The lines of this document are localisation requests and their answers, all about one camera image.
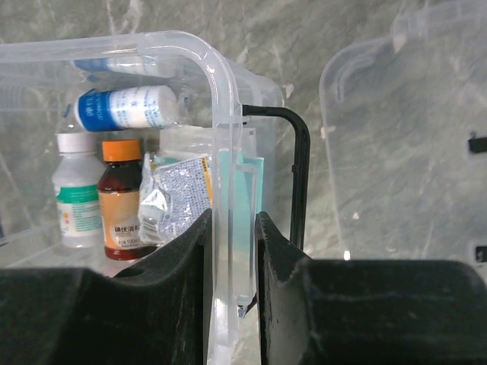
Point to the black box handle clip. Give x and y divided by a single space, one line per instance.
476 144

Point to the black box side latch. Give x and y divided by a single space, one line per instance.
300 166

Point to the clear plastic storage box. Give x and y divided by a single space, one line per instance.
40 84

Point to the teal blister pack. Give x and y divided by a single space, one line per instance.
172 195
242 185

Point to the clear box lid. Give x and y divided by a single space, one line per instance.
398 112

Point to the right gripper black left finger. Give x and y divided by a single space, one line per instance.
154 312

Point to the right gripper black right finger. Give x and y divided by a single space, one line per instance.
330 311

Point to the orange cap small bottle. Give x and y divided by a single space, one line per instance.
118 193

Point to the white blue medicine bottle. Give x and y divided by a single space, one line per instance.
128 108

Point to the white green dropper bottle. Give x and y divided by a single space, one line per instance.
75 186

